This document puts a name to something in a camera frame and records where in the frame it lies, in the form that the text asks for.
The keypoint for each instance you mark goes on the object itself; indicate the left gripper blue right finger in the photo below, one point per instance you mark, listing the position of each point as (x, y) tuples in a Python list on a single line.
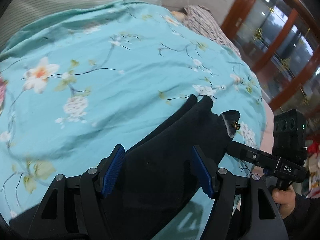
[(201, 172)]

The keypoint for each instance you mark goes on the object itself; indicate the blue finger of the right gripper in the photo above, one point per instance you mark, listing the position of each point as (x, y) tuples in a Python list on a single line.
[(245, 153)]

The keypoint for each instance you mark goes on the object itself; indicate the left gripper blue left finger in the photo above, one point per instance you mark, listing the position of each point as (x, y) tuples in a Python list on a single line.
[(110, 169)]

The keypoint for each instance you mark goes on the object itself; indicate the black knit pants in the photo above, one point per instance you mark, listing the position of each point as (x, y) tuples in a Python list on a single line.
[(154, 185)]

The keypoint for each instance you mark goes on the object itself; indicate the person's right dark sleeve forearm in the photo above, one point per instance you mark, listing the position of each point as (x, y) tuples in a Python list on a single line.
[(303, 222)]

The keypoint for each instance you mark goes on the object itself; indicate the person's right hand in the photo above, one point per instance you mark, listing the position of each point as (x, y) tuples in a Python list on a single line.
[(286, 199)]

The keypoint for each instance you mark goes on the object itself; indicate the turquoise floral bed sheet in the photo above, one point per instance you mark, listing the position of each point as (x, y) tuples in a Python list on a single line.
[(76, 83)]

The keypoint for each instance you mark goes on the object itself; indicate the wooden glass door cabinet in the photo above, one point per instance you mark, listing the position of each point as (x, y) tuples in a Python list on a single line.
[(279, 40)]

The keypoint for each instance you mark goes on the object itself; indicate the plaid cloth beside bed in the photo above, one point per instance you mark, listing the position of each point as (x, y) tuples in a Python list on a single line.
[(200, 20)]

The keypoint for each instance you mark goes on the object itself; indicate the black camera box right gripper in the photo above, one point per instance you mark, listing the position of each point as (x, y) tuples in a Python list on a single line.
[(289, 132)]

